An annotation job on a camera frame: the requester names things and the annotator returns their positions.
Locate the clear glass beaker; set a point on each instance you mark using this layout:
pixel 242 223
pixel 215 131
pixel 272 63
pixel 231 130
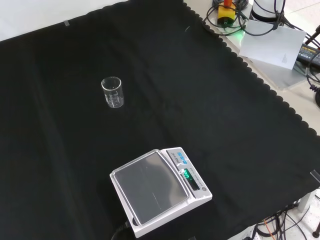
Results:
pixel 115 100

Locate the black bench cloth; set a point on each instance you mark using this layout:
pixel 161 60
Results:
pixel 175 100

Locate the white electronic balance steel pan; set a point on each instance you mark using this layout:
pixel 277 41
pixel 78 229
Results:
pixel 150 185

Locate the yellow stop button box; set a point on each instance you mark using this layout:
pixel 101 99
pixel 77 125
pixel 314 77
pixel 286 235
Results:
pixel 226 14

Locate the pale base board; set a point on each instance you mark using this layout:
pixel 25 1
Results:
pixel 287 78

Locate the white paper sheet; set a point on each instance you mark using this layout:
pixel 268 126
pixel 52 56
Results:
pixel 270 42

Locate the black power adapter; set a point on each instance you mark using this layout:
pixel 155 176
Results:
pixel 309 54

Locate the white bench leg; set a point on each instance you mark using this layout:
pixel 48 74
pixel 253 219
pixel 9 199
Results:
pixel 307 200

